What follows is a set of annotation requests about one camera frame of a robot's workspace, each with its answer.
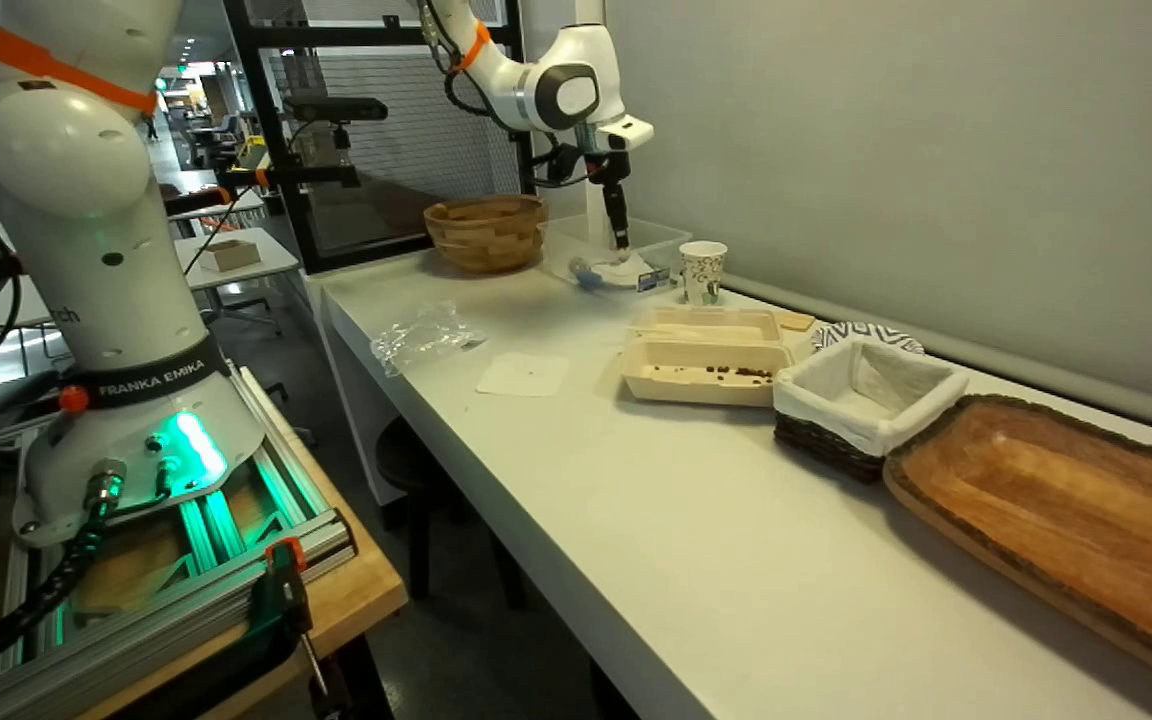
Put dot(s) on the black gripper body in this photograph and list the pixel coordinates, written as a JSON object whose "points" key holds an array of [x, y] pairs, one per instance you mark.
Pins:
{"points": [[609, 170]]}

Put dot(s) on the black metal frame cabinet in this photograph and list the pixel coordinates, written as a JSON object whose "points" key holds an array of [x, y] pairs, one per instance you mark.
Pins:
{"points": [[336, 200]]}

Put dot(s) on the red round knob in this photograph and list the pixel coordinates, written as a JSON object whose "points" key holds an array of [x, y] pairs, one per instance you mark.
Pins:
{"points": [[72, 397]]}

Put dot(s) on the patterned paper cup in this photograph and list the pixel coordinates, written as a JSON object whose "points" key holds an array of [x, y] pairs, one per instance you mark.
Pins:
{"points": [[700, 271]]}

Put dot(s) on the woven wooden bowl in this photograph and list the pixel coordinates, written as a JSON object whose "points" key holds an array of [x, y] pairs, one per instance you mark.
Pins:
{"points": [[487, 235]]}

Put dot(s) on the light wooden box tray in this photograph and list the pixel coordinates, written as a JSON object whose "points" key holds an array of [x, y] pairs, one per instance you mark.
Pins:
{"points": [[708, 355]]}

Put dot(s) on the small white side table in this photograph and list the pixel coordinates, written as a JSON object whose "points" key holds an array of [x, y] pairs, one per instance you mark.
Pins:
{"points": [[239, 258]]}

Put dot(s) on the black orange bar clamp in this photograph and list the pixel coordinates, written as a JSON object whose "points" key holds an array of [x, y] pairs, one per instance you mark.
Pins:
{"points": [[281, 613]]}

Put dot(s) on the black white patterned dish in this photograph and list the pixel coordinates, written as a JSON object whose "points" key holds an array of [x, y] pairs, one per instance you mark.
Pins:
{"points": [[856, 334]]}

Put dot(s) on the white paper napkin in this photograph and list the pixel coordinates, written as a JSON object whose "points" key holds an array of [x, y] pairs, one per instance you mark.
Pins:
{"points": [[526, 372]]}

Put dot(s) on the wooden base board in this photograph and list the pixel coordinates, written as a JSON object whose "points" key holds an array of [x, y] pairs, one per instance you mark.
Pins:
{"points": [[351, 587]]}

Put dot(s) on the clear plastic bag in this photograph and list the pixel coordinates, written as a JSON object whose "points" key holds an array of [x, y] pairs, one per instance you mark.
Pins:
{"points": [[417, 339]]}

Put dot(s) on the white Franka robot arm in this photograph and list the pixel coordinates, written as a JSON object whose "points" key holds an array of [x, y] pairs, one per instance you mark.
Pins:
{"points": [[81, 242]]}

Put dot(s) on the brown wooden serving tray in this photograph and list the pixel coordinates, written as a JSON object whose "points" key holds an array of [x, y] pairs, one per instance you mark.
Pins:
{"points": [[1069, 520]]}

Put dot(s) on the dark basket with white liner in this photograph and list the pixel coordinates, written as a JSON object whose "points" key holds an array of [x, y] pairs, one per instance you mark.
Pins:
{"points": [[867, 400]]}

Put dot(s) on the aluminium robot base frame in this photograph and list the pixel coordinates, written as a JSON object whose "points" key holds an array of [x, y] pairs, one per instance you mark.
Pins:
{"points": [[240, 513]]}

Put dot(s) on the clear plastic container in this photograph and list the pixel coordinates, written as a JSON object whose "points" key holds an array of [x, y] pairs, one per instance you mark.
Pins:
{"points": [[616, 264]]}

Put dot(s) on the black camera on stand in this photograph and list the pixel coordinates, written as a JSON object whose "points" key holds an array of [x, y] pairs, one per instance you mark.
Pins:
{"points": [[336, 108]]}

